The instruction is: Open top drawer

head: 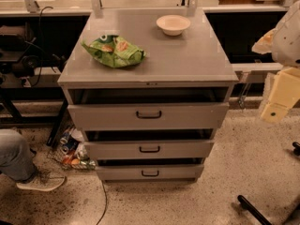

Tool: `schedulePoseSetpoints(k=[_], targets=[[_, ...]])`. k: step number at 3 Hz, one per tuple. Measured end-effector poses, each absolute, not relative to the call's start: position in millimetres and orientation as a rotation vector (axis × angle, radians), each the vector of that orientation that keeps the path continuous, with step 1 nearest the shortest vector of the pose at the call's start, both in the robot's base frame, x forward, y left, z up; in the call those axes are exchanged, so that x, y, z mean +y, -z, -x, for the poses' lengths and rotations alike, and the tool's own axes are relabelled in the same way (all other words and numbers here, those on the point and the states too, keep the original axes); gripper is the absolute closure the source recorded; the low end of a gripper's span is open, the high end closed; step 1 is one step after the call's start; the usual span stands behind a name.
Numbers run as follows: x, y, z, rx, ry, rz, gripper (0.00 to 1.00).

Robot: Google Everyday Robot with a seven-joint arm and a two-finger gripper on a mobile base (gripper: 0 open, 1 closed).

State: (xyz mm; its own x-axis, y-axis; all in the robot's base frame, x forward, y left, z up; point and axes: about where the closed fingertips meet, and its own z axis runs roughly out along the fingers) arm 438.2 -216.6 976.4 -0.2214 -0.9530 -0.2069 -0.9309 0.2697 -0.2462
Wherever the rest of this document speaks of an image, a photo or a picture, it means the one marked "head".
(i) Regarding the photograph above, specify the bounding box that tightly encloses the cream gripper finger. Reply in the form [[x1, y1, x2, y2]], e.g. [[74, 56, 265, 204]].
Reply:
[[261, 67, 300, 123], [252, 29, 277, 54]]

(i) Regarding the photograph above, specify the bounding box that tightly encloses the grey drawer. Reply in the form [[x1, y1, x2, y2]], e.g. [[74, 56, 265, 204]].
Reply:
[[84, 130, 214, 160], [96, 157, 204, 181], [68, 88, 229, 130]]

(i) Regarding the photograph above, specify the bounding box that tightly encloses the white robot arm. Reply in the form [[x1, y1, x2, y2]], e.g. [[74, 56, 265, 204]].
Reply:
[[252, 2, 300, 123]]

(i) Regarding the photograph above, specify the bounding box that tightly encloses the green chip bag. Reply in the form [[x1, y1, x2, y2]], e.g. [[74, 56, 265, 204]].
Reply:
[[82, 35, 146, 68]]

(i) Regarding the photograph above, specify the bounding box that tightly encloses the grey top drawer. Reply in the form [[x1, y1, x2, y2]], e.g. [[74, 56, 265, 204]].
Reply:
[[68, 88, 229, 130]]

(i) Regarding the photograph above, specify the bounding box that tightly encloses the person leg in jeans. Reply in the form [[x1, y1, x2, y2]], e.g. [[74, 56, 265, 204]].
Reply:
[[0, 129, 38, 183]]

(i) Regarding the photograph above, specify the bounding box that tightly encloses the dark machine on shelf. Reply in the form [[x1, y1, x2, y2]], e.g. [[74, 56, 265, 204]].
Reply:
[[0, 22, 40, 78]]

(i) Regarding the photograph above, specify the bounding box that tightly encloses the wire basket with cans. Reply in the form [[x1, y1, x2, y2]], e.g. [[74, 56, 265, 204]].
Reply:
[[48, 126, 96, 170]]

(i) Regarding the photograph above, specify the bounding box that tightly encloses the grey middle drawer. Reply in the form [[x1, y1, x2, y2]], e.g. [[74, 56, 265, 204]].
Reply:
[[84, 130, 214, 160]]

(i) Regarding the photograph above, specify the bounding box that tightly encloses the black caster wheel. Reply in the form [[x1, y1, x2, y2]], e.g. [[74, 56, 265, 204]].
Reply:
[[292, 142, 300, 156]]

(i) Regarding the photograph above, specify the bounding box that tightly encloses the white bowl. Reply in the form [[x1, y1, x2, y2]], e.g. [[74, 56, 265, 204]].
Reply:
[[157, 15, 190, 36]]

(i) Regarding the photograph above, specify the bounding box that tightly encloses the grey sneaker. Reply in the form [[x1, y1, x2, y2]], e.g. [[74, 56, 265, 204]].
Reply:
[[16, 172, 66, 192]]

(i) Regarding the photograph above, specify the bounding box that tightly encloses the grey bottom drawer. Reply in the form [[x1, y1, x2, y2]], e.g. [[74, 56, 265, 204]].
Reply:
[[96, 157, 204, 181]]

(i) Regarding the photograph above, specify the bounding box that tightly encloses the black floor cable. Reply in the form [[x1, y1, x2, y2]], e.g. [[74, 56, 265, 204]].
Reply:
[[95, 180, 109, 225]]

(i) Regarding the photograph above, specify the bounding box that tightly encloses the grey drawer cabinet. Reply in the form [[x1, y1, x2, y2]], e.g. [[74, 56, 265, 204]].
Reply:
[[57, 7, 240, 184]]

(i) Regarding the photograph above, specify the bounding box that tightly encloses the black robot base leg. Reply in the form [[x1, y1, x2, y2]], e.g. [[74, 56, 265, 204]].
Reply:
[[237, 195, 272, 225]]

